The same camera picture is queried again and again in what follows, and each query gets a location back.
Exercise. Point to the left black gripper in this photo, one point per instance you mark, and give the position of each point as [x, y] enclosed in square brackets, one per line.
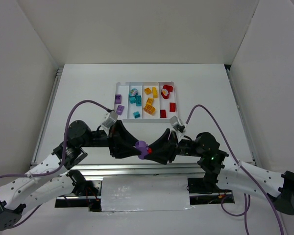
[113, 141]

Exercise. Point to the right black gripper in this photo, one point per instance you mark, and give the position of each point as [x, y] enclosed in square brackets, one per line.
[174, 146]

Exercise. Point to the purple rounded lego brick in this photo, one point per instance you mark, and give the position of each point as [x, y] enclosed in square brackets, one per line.
[143, 148]

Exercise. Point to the purple curved lego brick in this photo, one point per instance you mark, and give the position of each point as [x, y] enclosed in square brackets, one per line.
[119, 110]

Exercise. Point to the red rectangular lego brick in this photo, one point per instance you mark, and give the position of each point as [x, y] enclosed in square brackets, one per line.
[172, 107]

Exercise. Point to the yellow butterfly lego brick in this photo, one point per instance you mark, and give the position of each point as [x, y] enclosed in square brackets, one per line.
[149, 109]

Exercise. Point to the purple square lego brick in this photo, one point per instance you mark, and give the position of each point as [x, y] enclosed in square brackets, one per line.
[118, 99]

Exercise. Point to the yellow square lego brick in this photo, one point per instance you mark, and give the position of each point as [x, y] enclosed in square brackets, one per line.
[147, 91]

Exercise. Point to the red curved lego brick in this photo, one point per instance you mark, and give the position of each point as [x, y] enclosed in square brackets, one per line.
[169, 88]

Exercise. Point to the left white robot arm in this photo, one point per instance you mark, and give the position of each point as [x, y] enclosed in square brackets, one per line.
[55, 176]

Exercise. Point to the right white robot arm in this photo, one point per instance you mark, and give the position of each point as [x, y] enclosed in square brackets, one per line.
[223, 172]

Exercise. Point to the white divided sorting tray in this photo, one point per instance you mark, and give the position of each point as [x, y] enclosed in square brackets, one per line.
[158, 103]

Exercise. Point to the white foam board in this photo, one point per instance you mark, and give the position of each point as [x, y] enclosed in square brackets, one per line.
[145, 194]

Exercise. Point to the aluminium frame rail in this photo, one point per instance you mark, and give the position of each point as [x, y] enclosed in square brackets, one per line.
[107, 170]

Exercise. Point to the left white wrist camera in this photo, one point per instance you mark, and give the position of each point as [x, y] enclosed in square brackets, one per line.
[109, 119]

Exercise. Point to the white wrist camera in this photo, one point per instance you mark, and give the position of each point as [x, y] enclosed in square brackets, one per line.
[178, 126]
[109, 119]

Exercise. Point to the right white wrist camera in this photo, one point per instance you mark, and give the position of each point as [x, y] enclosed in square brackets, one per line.
[178, 126]

